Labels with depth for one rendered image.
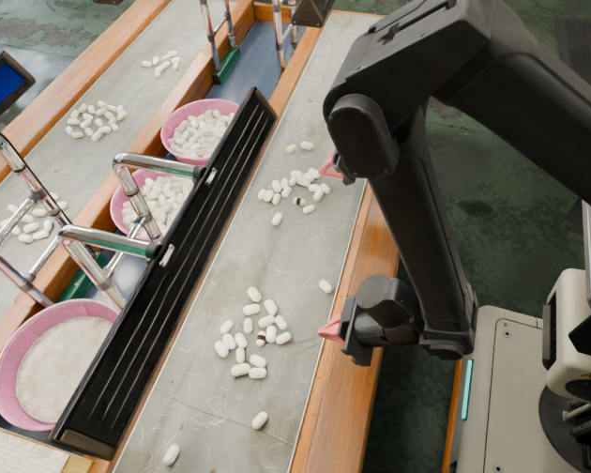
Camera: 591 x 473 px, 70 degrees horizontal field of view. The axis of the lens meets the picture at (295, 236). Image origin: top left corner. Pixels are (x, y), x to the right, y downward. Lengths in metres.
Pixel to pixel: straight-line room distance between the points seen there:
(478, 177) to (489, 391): 1.20
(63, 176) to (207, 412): 0.80
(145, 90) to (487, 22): 1.36
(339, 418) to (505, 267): 1.34
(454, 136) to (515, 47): 2.20
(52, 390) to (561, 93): 0.96
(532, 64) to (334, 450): 0.67
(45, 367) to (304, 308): 0.55
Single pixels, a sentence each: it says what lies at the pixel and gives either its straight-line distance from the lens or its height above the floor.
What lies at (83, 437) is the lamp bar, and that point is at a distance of 0.55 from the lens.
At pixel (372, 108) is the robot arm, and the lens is 0.32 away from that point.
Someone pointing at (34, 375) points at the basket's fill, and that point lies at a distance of 1.05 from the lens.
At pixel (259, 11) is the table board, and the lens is 1.99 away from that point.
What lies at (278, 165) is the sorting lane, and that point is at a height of 0.74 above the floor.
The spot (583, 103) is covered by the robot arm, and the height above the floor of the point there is 1.39.
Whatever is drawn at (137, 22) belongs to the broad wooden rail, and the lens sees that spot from 1.92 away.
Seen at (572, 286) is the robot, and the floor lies 0.80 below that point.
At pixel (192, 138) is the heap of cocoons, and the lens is 1.32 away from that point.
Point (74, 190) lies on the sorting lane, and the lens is 1.31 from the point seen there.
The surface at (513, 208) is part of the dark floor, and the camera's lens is 2.24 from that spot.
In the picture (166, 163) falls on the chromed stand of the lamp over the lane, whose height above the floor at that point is 1.12.
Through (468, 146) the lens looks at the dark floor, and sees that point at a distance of 2.47.
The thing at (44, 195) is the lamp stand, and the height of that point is 0.95.
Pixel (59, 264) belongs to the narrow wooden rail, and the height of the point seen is 0.76.
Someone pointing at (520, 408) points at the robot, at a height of 0.28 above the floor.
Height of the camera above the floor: 1.57
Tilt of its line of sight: 54 degrees down
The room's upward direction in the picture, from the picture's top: 4 degrees counter-clockwise
